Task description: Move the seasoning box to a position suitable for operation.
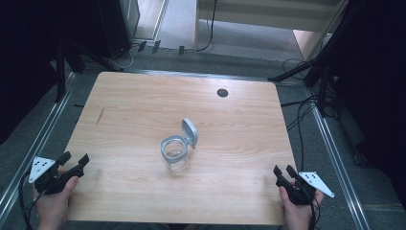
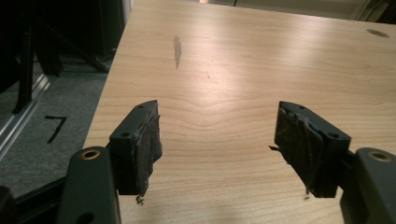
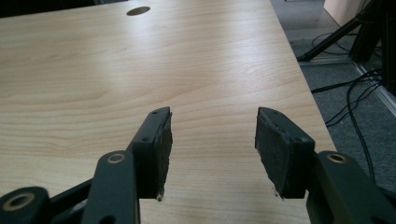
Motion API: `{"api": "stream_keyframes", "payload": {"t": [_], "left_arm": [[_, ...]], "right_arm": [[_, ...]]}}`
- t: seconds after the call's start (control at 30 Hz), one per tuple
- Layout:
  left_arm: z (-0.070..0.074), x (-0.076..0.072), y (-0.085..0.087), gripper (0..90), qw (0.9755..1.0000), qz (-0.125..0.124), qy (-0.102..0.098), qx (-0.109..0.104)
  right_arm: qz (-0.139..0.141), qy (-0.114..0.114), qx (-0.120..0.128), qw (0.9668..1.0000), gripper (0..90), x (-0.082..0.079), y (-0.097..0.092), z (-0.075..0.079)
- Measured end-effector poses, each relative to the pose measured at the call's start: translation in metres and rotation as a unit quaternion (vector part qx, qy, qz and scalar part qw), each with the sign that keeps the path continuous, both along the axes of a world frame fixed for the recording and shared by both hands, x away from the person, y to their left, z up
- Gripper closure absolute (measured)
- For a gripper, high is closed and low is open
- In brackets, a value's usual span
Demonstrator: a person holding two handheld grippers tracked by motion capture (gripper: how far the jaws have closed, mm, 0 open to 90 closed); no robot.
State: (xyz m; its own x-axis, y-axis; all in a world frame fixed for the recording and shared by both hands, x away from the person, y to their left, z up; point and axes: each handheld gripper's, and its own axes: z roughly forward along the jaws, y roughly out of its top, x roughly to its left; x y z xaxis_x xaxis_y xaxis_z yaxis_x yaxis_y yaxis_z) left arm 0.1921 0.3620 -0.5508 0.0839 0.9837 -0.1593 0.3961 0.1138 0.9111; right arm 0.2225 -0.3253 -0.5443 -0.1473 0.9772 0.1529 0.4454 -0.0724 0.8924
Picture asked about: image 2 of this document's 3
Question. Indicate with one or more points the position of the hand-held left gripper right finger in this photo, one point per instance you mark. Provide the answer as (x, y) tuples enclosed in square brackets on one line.
[(308, 149)]

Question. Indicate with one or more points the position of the aluminium floor rail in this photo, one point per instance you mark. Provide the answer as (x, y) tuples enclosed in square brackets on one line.
[(18, 115)]

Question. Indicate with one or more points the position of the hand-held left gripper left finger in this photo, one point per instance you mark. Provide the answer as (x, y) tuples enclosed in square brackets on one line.
[(130, 149)]

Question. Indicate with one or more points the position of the black metal stand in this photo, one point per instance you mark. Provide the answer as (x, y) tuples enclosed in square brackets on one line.
[(31, 56)]

